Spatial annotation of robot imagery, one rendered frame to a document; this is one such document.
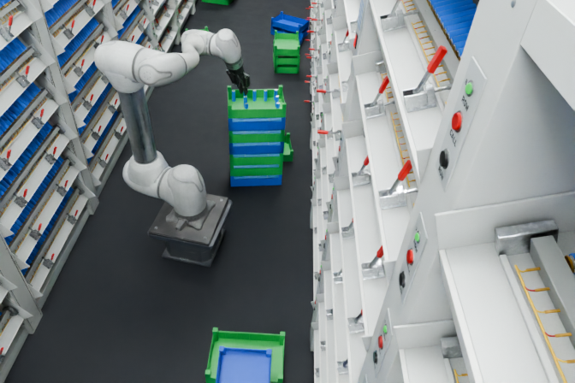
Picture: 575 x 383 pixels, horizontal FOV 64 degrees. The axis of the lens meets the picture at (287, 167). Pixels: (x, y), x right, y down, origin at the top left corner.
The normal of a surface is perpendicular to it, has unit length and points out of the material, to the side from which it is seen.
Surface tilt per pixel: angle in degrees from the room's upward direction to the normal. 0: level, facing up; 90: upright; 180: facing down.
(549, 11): 90
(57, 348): 0
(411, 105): 90
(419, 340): 90
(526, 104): 90
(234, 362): 20
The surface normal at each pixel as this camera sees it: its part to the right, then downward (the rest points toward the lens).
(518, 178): -0.04, 0.64
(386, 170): -0.27, -0.75
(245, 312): 0.05, -0.77
